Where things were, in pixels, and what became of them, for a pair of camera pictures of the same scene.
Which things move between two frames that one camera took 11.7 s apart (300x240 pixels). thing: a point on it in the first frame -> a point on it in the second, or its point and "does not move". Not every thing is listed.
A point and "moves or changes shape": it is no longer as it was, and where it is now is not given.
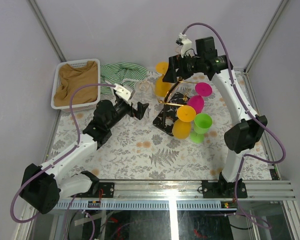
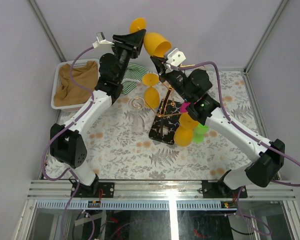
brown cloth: [70, 78] does not move
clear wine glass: [143, 91] -> [137, 104]
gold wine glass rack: [165, 118] moves or changes shape
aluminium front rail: [193, 190] does not move
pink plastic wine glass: [202, 89] moves or changes shape
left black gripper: [139, 112] -> [128, 42]
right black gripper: [175, 63] -> [160, 67]
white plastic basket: [93, 104] does not move
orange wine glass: [162, 88] moves or changes shape
